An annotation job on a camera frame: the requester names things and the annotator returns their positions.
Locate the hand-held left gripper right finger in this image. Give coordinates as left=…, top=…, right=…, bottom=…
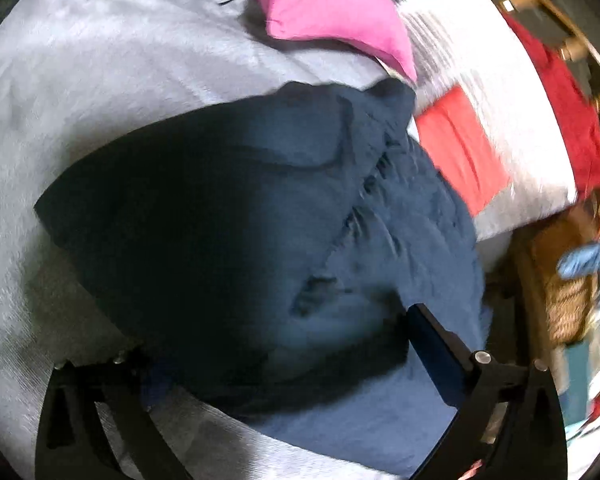
left=405, top=304, right=568, bottom=480

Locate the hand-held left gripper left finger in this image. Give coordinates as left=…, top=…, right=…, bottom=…
left=34, top=347, right=191, bottom=480

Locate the navy blue zip jacket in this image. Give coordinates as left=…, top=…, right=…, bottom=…
left=34, top=79, right=493, bottom=478

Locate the wicker basket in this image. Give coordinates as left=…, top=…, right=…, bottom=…
left=542, top=250, right=600, bottom=346

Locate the teal box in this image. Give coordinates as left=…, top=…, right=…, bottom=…
left=562, top=340, right=600, bottom=421

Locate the light blue cloth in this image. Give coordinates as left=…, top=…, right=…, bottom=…
left=557, top=242, right=600, bottom=281

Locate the orange red pillow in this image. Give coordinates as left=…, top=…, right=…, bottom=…
left=415, top=85, right=512, bottom=218

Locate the dark red cloth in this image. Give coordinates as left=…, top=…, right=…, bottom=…
left=502, top=12, right=600, bottom=201

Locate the white striped pillow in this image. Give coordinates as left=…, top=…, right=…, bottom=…
left=390, top=0, right=581, bottom=241

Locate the light blue bed sheet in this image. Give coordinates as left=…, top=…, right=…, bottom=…
left=0, top=0, right=421, bottom=480

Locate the pink pillow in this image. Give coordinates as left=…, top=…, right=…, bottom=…
left=250, top=0, right=418, bottom=83

